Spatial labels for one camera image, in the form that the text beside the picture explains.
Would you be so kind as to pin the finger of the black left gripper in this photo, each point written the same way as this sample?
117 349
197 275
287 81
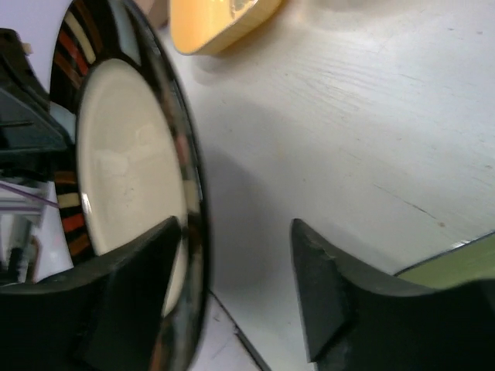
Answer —
30 136

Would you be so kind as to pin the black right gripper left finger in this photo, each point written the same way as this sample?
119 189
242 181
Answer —
103 314

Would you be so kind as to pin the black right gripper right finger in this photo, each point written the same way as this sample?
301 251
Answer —
357 317

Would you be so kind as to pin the round black striped plate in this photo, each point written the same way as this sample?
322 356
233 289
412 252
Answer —
133 161

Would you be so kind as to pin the green square panda dish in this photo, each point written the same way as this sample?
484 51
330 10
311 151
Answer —
465 262

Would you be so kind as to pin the yellow square dish left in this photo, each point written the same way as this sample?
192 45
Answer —
207 27

